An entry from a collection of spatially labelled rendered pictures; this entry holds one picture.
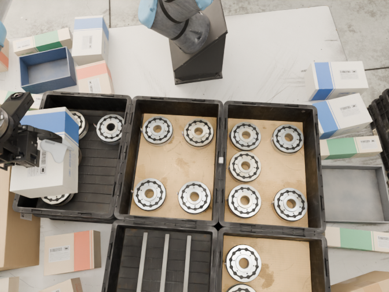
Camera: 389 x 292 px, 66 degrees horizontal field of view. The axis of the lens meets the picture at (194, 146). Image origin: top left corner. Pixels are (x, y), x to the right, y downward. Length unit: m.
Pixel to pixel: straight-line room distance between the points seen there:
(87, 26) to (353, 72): 1.09
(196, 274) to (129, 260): 0.21
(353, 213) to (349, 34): 1.63
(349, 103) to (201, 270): 0.80
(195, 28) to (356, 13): 1.82
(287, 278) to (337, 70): 0.79
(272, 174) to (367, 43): 1.73
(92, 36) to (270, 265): 1.09
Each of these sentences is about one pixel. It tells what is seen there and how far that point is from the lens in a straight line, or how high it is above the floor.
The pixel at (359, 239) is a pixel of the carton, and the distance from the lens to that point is 1.17.
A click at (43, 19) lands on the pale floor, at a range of 2.73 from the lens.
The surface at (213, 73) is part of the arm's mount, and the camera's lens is 1.27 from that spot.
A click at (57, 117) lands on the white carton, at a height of 1.13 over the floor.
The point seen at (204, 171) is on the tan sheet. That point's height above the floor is 0.83.
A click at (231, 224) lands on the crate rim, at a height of 0.93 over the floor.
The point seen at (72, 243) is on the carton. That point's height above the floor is 0.77.
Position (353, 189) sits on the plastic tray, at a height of 0.70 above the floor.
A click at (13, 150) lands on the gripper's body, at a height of 1.26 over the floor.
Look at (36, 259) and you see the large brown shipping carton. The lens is 1.22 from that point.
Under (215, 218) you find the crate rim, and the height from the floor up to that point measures 0.93.
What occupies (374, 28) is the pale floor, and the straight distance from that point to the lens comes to 2.71.
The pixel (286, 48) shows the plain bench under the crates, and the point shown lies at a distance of 1.44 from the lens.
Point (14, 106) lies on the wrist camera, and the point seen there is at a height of 1.26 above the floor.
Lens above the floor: 1.80
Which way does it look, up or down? 70 degrees down
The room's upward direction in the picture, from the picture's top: 3 degrees counter-clockwise
